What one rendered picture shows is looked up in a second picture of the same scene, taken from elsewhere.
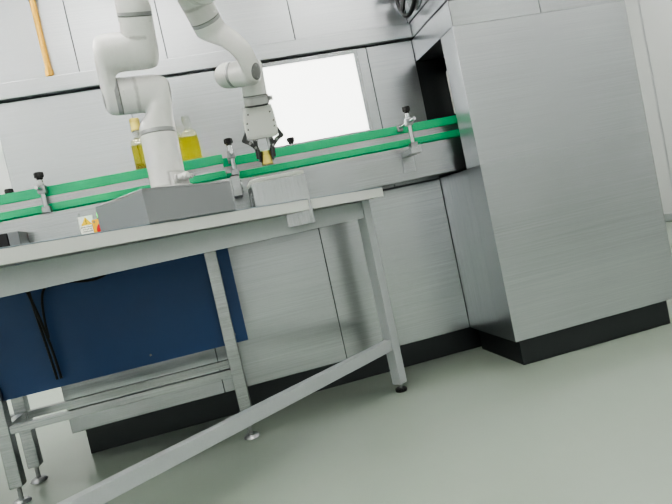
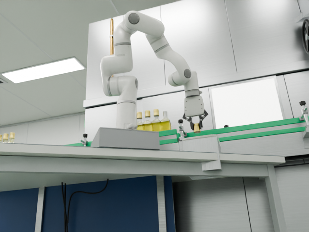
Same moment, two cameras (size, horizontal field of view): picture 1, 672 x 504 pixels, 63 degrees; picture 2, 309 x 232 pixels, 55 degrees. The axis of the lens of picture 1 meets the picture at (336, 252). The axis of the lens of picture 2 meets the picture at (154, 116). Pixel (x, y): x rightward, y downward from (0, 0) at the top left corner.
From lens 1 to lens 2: 0.56 m
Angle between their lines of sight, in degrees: 36
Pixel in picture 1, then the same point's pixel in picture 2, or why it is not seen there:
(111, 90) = (105, 81)
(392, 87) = (302, 97)
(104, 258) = (71, 163)
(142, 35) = (123, 54)
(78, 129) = not seen: hidden behind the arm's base
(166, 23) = (168, 69)
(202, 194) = (138, 136)
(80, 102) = not seen: hidden behind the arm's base
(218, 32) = (166, 53)
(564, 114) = not seen: outside the picture
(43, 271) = (34, 162)
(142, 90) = (120, 81)
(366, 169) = (274, 144)
